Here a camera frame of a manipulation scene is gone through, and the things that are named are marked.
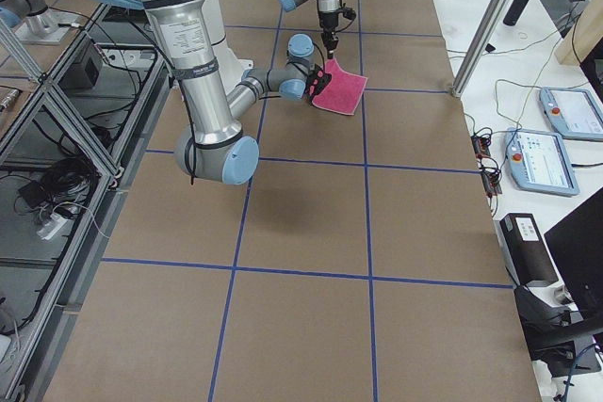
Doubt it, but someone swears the far teach pendant tablet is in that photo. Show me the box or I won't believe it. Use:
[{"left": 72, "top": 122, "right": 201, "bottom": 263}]
[{"left": 539, "top": 87, "right": 602, "bottom": 141}]

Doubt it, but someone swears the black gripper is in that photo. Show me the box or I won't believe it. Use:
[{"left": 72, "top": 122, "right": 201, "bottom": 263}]
[
  {"left": 317, "top": 0, "right": 356, "bottom": 59},
  {"left": 305, "top": 68, "right": 332, "bottom": 97}
]

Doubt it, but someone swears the black water bottle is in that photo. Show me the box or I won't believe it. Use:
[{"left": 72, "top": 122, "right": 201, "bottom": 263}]
[{"left": 502, "top": 0, "right": 529, "bottom": 26}]

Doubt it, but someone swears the aluminium frame rail structure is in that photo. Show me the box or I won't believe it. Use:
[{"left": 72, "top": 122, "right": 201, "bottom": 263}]
[{"left": 1, "top": 0, "right": 169, "bottom": 401}]

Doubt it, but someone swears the small circuit board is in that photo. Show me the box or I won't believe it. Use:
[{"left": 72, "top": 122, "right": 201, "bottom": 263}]
[{"left": 471, "top": 134, "right": 491, "bottom": 159}]

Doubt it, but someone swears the near teach pendant tablet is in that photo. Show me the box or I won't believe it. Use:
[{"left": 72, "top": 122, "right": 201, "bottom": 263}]
[{"left": 505, "top": 128, "right": 580, "bottom": 197}]

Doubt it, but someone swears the black monitor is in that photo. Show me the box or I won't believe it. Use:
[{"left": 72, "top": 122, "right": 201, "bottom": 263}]
[{"left": 545, "top": 189, "right": 602, "bottom": 314}]

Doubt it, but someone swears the pink towel with white trim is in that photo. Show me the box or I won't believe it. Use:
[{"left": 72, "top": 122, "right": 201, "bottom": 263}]
[{"left": 310, "top": 57, "right": 367, "bottom": 116}]

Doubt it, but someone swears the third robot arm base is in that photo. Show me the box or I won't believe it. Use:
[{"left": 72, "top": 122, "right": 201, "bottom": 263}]
[{"left": 1, "top": 0, "right": 81, "bottom": 45}]

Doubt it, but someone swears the black power adapter box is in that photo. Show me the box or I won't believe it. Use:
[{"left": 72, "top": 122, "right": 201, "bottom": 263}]
[{"left": 59, "top": 41, "right": 103, "bottom": 90}]

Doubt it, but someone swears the white power strip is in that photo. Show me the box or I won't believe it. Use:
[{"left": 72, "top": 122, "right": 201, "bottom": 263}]
[{"left": 37, "top": 213, "right": 67, "bottom": 241}]

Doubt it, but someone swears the black box with label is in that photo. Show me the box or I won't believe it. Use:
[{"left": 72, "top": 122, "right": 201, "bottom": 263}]
[{"left": 499, "top": 213, "right": 559, "bottom": 287}]

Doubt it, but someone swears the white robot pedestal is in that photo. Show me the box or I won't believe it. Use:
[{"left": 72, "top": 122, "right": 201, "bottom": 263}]
[{"left": 202, "top": 0, "right": 253, "bottom": 105}]

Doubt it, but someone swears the aluminium frame post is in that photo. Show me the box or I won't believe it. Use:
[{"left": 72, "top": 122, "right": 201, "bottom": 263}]
[{"left": 450, "top": 0, "right": 511, "bottom": 98}]

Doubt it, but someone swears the teach pendant tablet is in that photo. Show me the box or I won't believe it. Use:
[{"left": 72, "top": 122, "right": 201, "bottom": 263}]
[
  {"left": 539, "top": 87, "right": 602, "bottom": 141},
  {"left": 505, "top": 128, "right": 580, "bottom": 197}
]

